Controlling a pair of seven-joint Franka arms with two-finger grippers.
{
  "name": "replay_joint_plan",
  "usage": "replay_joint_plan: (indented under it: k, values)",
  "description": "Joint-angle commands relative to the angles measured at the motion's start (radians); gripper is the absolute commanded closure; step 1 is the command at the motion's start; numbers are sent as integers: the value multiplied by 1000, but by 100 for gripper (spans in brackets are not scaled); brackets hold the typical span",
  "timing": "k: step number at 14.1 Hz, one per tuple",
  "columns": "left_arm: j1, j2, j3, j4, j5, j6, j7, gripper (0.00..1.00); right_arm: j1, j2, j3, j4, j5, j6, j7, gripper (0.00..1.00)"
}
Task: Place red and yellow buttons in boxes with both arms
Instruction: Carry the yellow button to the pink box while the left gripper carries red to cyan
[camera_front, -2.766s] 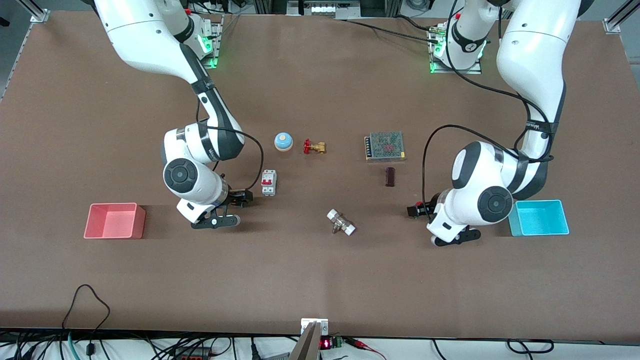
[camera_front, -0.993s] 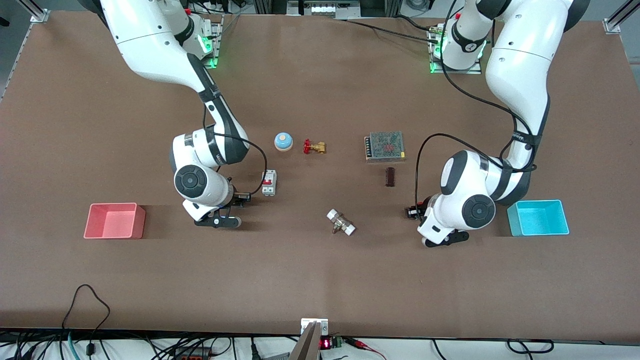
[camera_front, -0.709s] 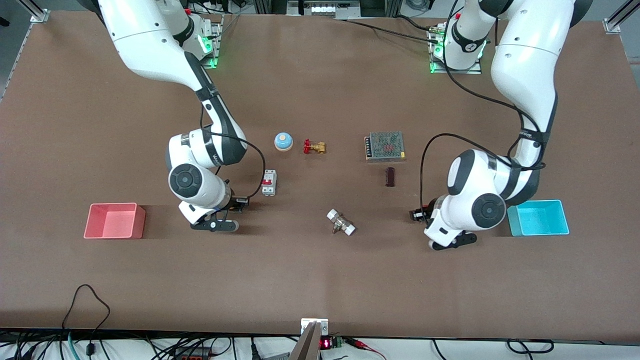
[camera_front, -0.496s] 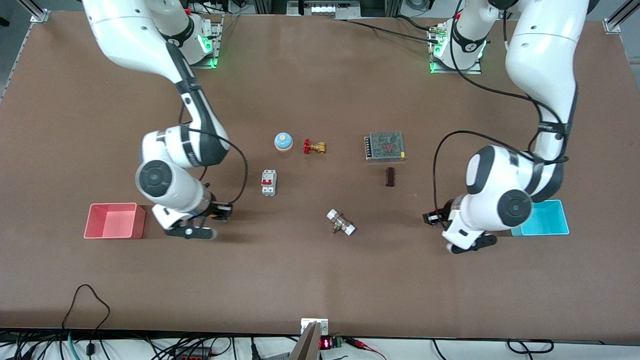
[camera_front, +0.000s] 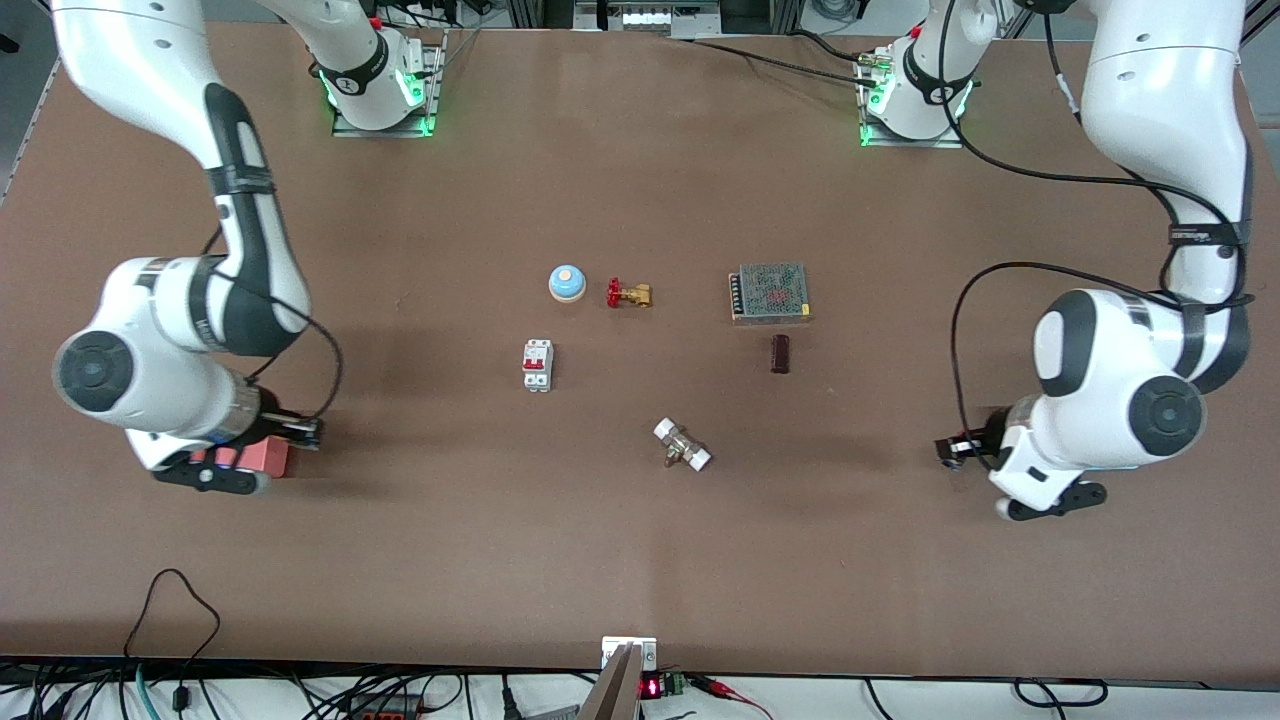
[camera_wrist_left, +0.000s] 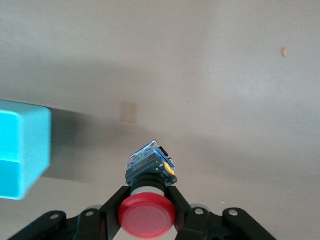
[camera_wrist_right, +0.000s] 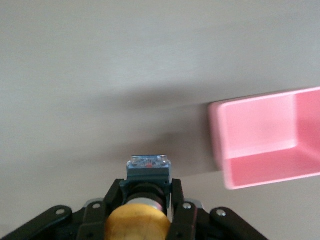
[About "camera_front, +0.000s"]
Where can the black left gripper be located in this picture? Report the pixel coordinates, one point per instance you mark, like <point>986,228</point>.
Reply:
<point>987,431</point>

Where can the blue round bell button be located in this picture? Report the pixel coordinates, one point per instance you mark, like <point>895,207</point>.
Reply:
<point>567,283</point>

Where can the pink plastic box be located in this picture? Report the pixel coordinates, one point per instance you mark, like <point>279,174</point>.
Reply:
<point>275,458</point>

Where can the red digit display module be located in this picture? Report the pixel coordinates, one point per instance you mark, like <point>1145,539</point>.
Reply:
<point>652,687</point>

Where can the silver mesh power supply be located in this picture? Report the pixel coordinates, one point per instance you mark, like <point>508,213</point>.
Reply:
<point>770,292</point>

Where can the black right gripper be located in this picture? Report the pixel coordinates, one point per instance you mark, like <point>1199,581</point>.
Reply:
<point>276,424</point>

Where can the dark brown rectangular block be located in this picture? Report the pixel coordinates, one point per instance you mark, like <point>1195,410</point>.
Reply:
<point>781,354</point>

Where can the black power strip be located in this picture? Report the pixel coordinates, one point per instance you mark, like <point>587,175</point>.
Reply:
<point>385,708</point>

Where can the white circuit breaker red switches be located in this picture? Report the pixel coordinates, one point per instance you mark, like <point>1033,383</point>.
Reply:
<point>537,365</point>

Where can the grey camera mount pole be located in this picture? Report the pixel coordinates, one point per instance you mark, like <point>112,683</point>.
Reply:
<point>612,690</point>

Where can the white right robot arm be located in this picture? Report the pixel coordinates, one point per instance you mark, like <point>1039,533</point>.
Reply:
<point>150,60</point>

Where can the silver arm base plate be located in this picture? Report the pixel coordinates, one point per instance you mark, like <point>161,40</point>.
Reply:
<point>425,95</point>
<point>950,140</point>

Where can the silver camera mount bracket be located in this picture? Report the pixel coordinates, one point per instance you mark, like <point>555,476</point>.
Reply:
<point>628,648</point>

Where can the metal valve white caps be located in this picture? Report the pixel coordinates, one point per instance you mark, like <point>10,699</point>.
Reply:
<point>681,445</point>

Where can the silver device white lights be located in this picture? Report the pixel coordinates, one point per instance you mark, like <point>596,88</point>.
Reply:
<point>645,17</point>

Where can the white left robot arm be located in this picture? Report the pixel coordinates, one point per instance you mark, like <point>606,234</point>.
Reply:
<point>1160,100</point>

